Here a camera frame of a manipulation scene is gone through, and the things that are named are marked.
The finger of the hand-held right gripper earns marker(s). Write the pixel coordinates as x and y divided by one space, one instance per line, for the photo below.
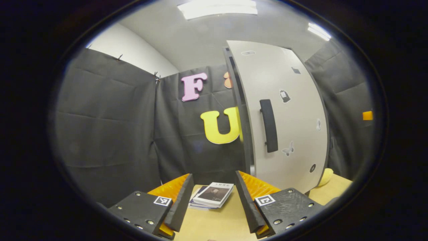
367 115

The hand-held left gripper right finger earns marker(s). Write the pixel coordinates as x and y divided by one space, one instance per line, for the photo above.
247 204

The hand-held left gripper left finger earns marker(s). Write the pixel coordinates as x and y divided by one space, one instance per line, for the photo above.
180 204

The grey cabinet door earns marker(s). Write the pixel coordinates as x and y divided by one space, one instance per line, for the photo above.
297 134

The glossy black cabinet body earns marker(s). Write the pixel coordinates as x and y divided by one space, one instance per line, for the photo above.
246 144

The blue cover book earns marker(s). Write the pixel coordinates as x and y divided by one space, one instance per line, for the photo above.
194 204

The yellow round plush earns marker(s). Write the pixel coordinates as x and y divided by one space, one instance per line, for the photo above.
327 176

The small ceiling light panel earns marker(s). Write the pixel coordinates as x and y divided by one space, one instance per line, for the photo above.
319 31

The black backdrop cloth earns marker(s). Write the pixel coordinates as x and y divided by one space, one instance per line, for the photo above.
110 134

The large ceiling light panel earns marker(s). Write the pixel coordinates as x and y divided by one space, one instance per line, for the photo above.
217 8

